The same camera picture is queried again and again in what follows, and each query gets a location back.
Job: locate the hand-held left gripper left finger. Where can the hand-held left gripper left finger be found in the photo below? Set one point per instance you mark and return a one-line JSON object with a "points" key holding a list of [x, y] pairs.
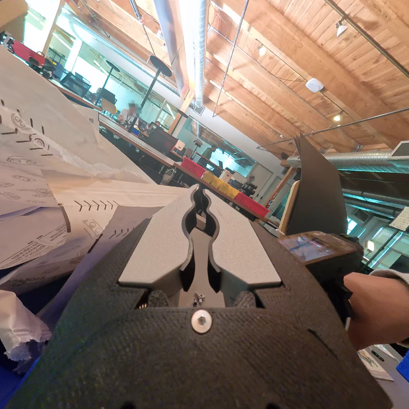
{"points": [[159, 252]]}

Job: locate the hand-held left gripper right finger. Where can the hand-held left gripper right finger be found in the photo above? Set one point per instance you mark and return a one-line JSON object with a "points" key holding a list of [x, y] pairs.
{"points": [[242, 252]]}

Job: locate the person's right forearm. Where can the person's right forearm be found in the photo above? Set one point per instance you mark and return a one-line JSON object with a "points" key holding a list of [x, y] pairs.
{"points": [[393, 276]]}

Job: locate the person's right hand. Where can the person's right hand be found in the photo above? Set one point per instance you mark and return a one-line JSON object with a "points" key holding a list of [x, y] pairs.
{"points": [[380, 313]]}

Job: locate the red storage bin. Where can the red storage bin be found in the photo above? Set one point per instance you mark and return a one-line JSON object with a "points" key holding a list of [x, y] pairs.
{"points": [[193, 167], [252, 204]]}

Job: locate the white printed paper bag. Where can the white printed paper bag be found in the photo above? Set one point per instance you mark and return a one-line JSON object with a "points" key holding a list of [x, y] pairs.
{"points": [[48, 105], [127, 198], [38, 236]]}

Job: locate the wooden stand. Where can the wooden stand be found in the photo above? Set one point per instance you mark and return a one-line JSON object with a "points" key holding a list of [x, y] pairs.
{"points": [[287, 207]]}

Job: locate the black board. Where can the black board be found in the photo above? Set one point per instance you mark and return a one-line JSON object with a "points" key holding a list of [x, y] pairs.
{"points": [[319, 191]]}

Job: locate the row of yellow bins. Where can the row of yellow bins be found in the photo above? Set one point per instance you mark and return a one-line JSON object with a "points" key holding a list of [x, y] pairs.
{"points": [[220, 183]]}

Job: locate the colourful instruction booklet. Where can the colourful instruction booklet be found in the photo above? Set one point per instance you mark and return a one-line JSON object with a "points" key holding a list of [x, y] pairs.
{"points": [[374, 361]]}

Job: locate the long wooden table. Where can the long wooden table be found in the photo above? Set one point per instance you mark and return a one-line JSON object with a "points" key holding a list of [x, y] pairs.
{"points": [[137, 140]]}

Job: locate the crumpled white paper bag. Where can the crumpled white paper bag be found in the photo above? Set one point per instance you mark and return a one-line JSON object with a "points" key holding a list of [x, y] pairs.
{"points": [[19, 326]]}

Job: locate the white round ceiling device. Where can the white round ceiling device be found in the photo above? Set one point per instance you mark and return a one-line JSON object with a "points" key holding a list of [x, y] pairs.
{"points": [[314, 85]]}

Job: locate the black round pendant disc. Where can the black round pendant disc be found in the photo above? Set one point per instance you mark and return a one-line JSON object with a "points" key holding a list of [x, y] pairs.
{"points": [[160, 65]]}

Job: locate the blue plastic bin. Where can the blue plastic bin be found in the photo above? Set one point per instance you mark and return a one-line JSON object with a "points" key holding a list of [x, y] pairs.
{"points": [[12, 389]]}

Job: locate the white ceiling spotlight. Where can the white ceiling spotlight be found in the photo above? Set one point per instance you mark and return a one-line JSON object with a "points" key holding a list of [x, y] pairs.
{"points": [[341, 28]]}

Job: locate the silver horizontal duct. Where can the silver horizontal duct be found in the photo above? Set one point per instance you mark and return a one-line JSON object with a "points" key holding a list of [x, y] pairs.
{"points": [[351, 158]]}

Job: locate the round silver ceiling duct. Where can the round silver ceiling duct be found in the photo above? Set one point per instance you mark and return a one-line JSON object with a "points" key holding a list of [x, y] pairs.
{"points": [[200, 48]]}

